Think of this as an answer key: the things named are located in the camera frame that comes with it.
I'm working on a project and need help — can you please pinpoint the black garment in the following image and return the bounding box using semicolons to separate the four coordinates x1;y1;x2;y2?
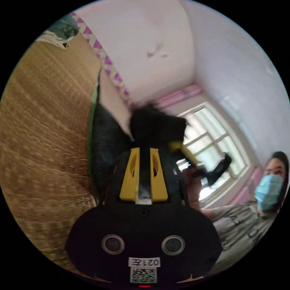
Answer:
87;102;189;205

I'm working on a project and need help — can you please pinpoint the window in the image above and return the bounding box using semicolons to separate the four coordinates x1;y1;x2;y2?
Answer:
176;101;252;208

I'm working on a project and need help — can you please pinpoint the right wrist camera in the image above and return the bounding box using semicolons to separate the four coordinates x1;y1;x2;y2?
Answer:
207;153;232;188

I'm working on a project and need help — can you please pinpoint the person's right hand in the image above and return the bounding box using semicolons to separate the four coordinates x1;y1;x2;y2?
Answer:
182;167;203;213

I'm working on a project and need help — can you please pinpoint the pink curtain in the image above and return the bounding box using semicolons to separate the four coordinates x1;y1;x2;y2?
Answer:
232;166;265;206
156;84;204;109

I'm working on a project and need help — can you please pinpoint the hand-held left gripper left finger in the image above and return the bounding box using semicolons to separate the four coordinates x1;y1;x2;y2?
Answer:
119;147;140;201

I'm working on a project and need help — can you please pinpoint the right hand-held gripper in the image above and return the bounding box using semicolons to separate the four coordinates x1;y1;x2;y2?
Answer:
169;140;215;181

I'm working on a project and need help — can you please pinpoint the pile of clothes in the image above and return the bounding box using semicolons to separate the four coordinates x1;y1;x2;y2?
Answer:
37;13;80;49

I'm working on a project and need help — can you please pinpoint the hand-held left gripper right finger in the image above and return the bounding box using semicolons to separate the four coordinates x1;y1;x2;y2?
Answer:
149;147;169;202

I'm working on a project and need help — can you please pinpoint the bed with woven mat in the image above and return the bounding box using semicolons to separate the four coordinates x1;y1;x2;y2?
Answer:
0;37;102;272

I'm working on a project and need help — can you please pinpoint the person's body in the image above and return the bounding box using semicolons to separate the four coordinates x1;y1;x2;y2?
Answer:
201;151;290;269

